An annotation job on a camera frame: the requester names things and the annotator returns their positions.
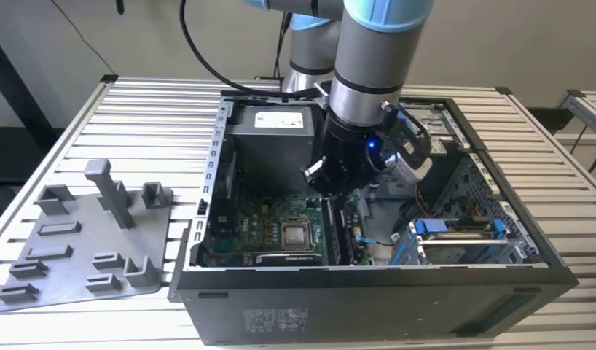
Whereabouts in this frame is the black desk frame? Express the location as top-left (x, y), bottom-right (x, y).
top-left (0, 23), bottom-right (63, 183)

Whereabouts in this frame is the blue disk carrier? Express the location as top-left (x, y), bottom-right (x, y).
top-left (409, 217), bottom-right (511, 244)

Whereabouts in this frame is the orange wire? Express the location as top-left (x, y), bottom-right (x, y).
top-left (413, 182), bottom-right (432, 219)

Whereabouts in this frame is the silver CPU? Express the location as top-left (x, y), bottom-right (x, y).
top-left (283, 225), bottom-right (311, 251)

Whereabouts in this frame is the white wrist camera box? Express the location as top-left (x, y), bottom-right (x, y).
top-left (375, 138), bottom-right (435, 183)

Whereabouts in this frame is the grey plastic parts rack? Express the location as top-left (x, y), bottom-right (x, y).
top-left (0, 158), bottom-right (177, 313)

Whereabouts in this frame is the silver metal drive cage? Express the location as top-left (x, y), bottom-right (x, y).
top-left (397, 98), bottom-right (472, 200)

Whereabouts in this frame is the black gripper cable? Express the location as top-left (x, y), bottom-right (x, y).
top-left (179, 0), bottom-right (331, 102)

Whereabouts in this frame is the green motherboard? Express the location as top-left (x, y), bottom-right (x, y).
top-left (203, 191), bottom-right (376, 268)

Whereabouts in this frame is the grey power supply unit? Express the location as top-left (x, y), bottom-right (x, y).
top-left (225, 105), bottom-right (325, 194)

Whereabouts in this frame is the black graphics card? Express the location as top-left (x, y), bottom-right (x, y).
top-left (255, 252), bottom-right (324, 268)

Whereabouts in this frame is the metal slat side table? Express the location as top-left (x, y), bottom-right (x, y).
top-left (552, 89), bottom-right (596, 147)

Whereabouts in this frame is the black open PC case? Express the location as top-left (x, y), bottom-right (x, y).
top-left (168, 89), bottom-right (580, 346)

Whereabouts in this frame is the thin black wall wire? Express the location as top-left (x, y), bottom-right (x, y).
top-left (48, 0), bottom-right (117, 76)

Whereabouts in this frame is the metal disk bay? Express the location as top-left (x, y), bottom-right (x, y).
top-left (389, 214), bottom-right (543, 266)

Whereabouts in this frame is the CPU socket metal cover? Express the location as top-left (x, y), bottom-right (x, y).
top-left (276, 217), bottom-right (317, 254)

